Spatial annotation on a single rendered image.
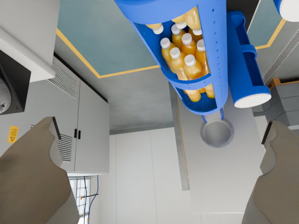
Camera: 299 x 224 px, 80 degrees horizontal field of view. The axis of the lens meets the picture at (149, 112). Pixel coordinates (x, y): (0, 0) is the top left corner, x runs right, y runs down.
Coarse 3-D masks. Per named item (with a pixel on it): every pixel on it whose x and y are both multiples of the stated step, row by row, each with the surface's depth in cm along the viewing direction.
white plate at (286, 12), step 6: (282, 0) 63; (288, 0) 62; (294, 0) 63; (282, 6) 65; (288, 6) 65; (294, 6) 65; (282, 12) 67; (288, 12) 67; (294, 12) 68; (288, 18) 70; (294, 18) 70
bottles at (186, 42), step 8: (152, 24) 61; (160, 24) 64; (176, 24) 64; (184, 24) 63; (160, 32) 67; (176, 32) 75; (184, 32) 77; (192, 32) 75; (168, 40) 74; (176, 40) 78; (184, 40) 71; (192, 40) 72; (168, 48) 76; (184, 48) 74; (192, 48) 74; (168, 56) 79; (168, 64) 86
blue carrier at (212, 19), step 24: (120, 0) 42; (144, 0) 38; (168, 0) 37; (192, 0) 39; (216, 0) 43; (144, 24) 66; (168, 24) 76; (216, 24) 50; (216, 48) 58; (168, 72) 92; (216, 72) 71; (216, 96) 90
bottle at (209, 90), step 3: (210, 84) 94; (204, 87) 100; (207, 87) 96; (210, 87) 96; (207, 90) 99; (210, 90) 98; (213, 90) 98; (207, 93) 104; (210, 93) 102; (213, 93) 102; (207, 96) 111; (210, 96) 107; (213, 96) 106
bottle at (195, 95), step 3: (186, 90) 100; (189, 90) 99; (192, 90) 99; (195, 90) 100; (198, 90) 104; (189, 93) 101; (192, 93) 101; (195, 93) 102; (198, 93) 105; (189, 96) 107; (192, 96) 105; (195, 96) 105; (198, 96) 108; (192, 99) 109; (195, 99) 109; (198, 99) 110
